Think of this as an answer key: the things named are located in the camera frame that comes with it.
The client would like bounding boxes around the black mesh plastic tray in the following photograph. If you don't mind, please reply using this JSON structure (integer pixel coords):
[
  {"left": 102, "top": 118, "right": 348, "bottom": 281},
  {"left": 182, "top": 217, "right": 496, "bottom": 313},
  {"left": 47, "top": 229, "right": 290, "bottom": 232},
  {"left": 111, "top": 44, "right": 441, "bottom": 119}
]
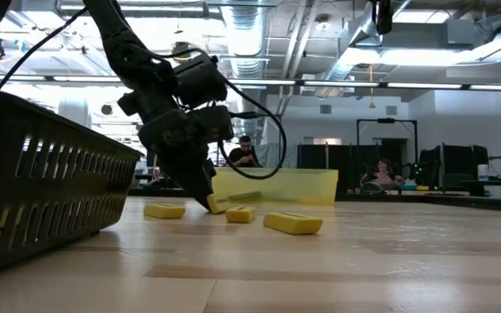
[{"left": 0, "top": 86, "right": 142, "bottom": 279}]

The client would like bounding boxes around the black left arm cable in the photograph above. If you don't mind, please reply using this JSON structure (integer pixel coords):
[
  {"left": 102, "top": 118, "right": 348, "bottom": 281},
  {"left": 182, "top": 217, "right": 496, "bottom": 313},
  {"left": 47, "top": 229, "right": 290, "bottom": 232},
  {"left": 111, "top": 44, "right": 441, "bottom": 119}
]
[{"left": 0, "top": 6, "right": 287, "bottom": 180}]

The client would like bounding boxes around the person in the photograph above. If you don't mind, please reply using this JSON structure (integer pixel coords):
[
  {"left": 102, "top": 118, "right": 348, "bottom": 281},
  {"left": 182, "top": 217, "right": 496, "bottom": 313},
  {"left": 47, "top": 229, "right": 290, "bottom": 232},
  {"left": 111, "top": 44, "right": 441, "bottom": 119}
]
[
  {"left": 360, "top": 157, "right": 406, "bottom": 192},
  {"left": 226, "top": 135, "right": 263, "bottom": 169}
]

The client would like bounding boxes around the yellow eraser block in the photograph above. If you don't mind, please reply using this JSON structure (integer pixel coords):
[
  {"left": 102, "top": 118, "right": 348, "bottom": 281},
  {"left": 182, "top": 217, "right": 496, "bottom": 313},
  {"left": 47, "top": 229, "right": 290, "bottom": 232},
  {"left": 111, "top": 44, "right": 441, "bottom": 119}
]
[
  {"left": 225, "top": 205, "right": 257, "bottom": 224},
  {"left": 206, "top": 193, "right": 233, "bottom": 215},
  {"left": 143, "top": 203, "right": 187, "bottom": 220},
  {"left": 263, "top": 211, "right": 324, "bottom": 236}
]

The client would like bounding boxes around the silver ventilation duct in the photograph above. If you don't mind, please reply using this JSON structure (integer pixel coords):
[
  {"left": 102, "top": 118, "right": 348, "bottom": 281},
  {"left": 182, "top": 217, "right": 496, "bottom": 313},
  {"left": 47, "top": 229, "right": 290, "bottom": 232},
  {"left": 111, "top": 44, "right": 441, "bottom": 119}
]
[
  {"left": 222, "top": 0, "right": 270, "bottom": 147},
  {"left": 315, "top": 0, "right": 411, "bottom": 99}
]

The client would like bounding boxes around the black partition curtain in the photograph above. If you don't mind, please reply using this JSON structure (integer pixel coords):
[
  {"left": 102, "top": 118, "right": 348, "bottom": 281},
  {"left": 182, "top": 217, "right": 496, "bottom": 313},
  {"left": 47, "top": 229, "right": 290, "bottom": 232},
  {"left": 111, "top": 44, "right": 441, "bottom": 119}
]
[
  {"left": 418, "top": 143, "right": 490, "bottom": 189},
  {"left": 297, "top": 143, "right": 408, "bottom": 192}
]

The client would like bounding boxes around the yellow hanging cord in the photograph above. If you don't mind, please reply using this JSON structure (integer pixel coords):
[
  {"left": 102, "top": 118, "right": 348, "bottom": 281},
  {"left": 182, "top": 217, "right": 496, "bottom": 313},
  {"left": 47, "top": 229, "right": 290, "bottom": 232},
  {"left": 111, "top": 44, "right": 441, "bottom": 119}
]
[{"left": 366, "top": 63, "right": 377, "bottom": 110}]

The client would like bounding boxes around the yellow translucent plastic bin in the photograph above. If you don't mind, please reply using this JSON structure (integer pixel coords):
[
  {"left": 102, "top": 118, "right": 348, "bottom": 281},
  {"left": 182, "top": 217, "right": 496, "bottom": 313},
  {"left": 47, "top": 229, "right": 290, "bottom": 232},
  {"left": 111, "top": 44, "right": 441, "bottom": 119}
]
[{"left": 210, "top": 167, "right": 339, "bottom": 208}]

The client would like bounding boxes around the long ceiling light strip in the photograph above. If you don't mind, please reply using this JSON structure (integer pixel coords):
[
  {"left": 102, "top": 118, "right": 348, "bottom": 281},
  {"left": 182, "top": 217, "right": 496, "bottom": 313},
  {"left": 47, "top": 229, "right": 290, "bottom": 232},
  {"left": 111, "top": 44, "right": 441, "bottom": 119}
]
[{"left": 0, "top": 73, "right": 501, "bottom": 92}]

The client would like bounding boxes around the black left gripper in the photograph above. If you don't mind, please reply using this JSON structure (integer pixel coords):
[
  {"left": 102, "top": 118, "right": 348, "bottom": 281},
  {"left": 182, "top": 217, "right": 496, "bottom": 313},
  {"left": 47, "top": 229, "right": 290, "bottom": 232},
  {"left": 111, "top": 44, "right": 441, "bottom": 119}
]
[{"left": 138, "top": 106, "right": 217, "bottom": 213}]

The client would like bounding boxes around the grey tarp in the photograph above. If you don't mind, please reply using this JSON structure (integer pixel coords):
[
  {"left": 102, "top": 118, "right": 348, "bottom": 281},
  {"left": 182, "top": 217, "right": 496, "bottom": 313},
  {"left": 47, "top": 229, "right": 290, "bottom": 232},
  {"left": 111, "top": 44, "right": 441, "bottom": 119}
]
[{"left": 257, "top": 143, "right": 299, "bottom": 170}]

